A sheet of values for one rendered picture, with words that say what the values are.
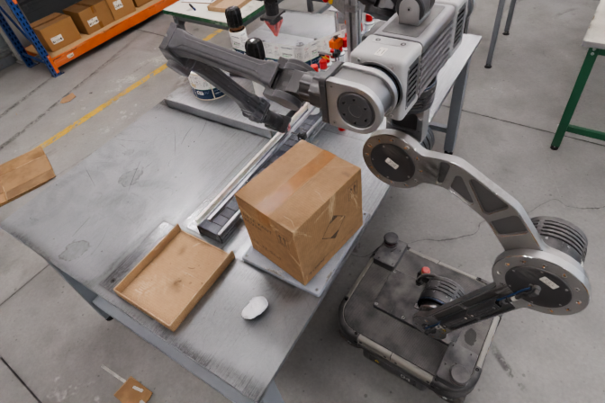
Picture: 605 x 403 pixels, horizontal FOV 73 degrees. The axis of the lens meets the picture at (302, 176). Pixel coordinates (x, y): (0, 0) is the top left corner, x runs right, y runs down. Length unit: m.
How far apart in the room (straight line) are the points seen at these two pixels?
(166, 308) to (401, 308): 1.01
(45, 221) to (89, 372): 0.88
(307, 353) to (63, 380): 1.21
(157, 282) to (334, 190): 0.68
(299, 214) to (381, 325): 0.92
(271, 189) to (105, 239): 0.75
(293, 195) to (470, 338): 1.07
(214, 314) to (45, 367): 1.42
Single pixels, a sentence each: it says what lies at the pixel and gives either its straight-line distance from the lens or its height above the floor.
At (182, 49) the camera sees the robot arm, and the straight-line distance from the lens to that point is 1.15.
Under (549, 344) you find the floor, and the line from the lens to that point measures 2.30.
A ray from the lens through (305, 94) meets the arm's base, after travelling 0.95.
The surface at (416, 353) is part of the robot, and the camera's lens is 1.88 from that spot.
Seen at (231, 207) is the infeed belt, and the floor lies 0.88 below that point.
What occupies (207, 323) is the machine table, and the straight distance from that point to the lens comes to 1.34.
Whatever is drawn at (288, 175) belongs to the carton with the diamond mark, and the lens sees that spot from 1.23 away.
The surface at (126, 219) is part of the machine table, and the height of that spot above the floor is 0.83.
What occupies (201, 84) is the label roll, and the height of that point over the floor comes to 0.97.
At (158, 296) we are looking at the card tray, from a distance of 1.45.
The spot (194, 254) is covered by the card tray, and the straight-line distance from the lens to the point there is 1.49.
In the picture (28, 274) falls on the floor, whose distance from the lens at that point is 3.07.
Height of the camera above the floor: 1.97
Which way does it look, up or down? 44 degrees down
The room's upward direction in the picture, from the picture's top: 10 degrees counter-clockwise
